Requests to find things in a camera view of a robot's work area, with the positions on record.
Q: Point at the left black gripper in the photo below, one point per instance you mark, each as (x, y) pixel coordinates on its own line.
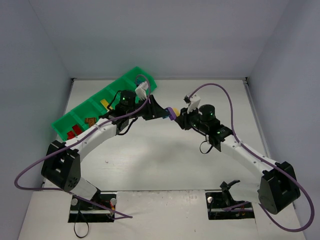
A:
(150, 109)

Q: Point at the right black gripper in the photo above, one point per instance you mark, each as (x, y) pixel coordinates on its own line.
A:
(186, 120)

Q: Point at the yellow rounded lego brick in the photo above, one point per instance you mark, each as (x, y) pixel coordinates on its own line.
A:
(176, 111)

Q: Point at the purple rounded lego brick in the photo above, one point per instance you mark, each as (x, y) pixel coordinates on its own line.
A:
(171, 113)

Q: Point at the yellow long lego plate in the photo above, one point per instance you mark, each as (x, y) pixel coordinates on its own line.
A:
(104, 103)

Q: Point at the brown lego plate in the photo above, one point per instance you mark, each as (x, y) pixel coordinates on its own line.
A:
(90, 121)

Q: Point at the long red lego brick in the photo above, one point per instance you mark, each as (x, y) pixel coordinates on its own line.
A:
(77, 129)

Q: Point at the small red lego brick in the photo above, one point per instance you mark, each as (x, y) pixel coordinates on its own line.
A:
(70, 135)

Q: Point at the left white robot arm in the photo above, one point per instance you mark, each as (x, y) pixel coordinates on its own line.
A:
(63, 166)

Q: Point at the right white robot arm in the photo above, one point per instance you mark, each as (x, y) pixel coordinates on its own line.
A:
(274, 187)

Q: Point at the green divided sorting tray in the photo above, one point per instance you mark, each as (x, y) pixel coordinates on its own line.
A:
(92, 107)

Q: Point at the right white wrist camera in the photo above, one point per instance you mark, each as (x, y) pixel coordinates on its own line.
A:
(192, 101)

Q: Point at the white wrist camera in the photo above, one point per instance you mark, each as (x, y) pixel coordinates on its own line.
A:
(192, 101)
(141, 90)

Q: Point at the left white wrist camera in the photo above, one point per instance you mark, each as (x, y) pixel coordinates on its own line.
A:
(141, 90)

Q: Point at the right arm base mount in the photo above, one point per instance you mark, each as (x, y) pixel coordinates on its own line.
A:
(221, 206)

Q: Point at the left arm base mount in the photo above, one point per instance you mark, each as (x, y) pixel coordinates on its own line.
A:
(82, 214)

